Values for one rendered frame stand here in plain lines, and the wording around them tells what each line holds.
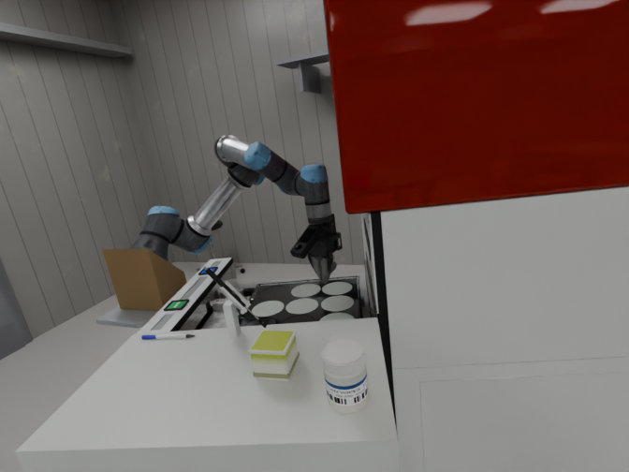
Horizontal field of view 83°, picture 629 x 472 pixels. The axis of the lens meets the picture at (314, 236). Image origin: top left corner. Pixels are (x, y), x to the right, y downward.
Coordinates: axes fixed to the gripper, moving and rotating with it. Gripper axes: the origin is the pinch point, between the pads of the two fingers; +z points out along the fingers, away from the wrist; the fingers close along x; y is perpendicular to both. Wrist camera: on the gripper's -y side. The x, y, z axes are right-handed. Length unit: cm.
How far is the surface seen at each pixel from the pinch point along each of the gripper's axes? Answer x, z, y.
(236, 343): -4.5, -0.9, -37.4
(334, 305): -6.4, 5.6, -3.4
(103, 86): 350, -113, 93
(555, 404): -61, 26, 11
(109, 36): 358, -164, 117
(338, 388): -37, -6, -42
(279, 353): -23.9, -7.4, -41.3
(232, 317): -2.7, -6.3, -35.8
